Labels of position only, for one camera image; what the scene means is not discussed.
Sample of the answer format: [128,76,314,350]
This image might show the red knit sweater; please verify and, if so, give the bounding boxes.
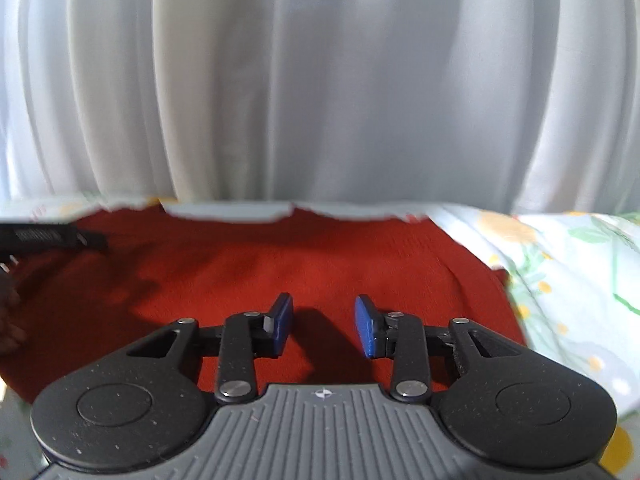
[1,207,523,401]

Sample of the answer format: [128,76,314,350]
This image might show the floral white bed sheet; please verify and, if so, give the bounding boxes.
[1,198,639,479]

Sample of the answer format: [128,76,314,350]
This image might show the white curtain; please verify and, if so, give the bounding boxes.
[1,0,639,212]

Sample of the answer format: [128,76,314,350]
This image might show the left hand with painted nails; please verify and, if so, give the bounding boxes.
[0,272,26,354]

